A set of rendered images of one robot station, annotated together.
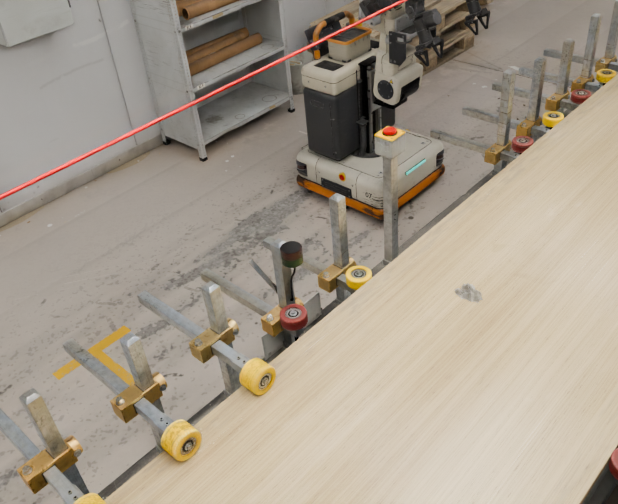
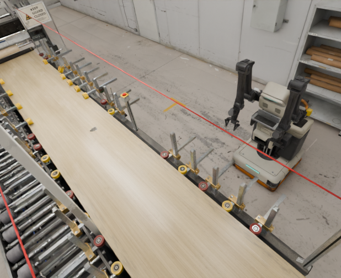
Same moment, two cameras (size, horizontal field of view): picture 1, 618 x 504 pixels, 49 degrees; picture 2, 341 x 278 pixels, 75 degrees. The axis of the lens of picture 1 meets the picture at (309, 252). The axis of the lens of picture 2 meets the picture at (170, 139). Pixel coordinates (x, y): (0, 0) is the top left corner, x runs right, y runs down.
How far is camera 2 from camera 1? 340 cm
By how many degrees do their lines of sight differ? 69
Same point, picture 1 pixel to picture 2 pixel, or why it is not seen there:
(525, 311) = (82, 138)
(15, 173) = not seen: hidden behind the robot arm
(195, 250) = (219, 115)
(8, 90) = (255, 39)
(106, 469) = (140, 111)
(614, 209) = (111, 169)
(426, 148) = (266, 172)
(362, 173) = (243, 148)
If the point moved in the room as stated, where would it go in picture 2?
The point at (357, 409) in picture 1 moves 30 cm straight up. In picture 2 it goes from (73, 110) to (62, 91)
